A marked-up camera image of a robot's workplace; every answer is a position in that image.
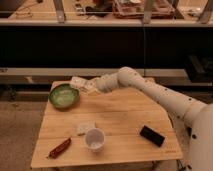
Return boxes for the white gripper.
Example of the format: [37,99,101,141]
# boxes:
[96,74,119,93]

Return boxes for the red-brown snack bar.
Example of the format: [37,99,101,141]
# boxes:
[48,138,71,159]

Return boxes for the black rectangular box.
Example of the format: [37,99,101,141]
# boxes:
[140,126,165,147]

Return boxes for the cluttered background workbench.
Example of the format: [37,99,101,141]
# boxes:
[0,0,213,27]

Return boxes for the white sponge block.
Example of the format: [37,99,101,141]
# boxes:
[77,121,96,135]

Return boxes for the wooden folding table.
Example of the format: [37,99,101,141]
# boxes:
[31,88,183,168]

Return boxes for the white paper cup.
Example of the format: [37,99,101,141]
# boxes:
[84,128,105,152]

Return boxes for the green ceramic bowl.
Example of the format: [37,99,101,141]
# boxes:
[49,83,79,109]

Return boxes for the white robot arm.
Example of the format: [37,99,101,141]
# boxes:
[96,67,213,171]

